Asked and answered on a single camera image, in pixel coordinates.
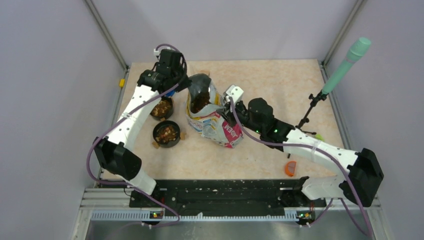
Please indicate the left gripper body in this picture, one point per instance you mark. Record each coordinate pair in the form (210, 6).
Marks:
(177, 74)

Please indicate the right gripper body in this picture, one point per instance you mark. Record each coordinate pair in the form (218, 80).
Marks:
(243, 112)

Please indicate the pet food bag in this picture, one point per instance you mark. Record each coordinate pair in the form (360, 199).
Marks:
(202, 106)

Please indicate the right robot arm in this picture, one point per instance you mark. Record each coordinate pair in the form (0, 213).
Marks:
(358, 174)

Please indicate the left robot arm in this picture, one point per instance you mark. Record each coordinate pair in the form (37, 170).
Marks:
(114, 149)

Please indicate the black pet bowl far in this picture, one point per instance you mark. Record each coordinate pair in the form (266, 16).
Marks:
(164, 109)

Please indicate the black pet bowl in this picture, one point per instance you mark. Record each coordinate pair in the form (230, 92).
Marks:
(166, 133)
(164, 109)

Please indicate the black pet bowl near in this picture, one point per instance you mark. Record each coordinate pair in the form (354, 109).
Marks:
(166, 133)

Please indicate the yellow block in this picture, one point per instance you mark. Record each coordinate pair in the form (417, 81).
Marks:
(122, 83)

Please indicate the small wooden block near bowl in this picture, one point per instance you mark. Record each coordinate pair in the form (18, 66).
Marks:
(183, 135)

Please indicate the small wooden block front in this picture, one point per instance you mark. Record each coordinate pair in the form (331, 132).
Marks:
(156, 145)

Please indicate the black mini tripod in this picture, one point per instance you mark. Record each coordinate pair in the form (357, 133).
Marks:
(314, 99)

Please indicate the orange plastic piece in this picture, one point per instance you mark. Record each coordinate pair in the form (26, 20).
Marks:
(290, 168)

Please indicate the green curved piece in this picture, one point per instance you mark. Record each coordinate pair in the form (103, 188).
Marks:
(319, 137)

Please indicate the mint green microphone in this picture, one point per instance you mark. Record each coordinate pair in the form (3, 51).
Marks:
(357, 50)

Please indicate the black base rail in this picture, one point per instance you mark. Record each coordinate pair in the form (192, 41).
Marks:
(234, 197)

